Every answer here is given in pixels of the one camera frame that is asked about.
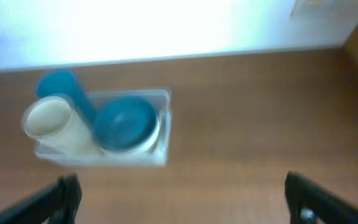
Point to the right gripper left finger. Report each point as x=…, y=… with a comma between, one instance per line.
x=57, y=203

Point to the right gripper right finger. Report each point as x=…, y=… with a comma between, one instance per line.
x=309, y=202

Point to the cream cup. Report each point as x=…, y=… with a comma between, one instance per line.
x=55, y=122

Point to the blue bowl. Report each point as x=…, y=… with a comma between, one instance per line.
x=124, y=123

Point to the blue cup front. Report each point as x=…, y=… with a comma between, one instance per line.
x=64, y=82

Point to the cream bowl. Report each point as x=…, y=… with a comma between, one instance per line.
x=143, y=147

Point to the clear plastic container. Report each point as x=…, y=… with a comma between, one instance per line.
x=157, y=156

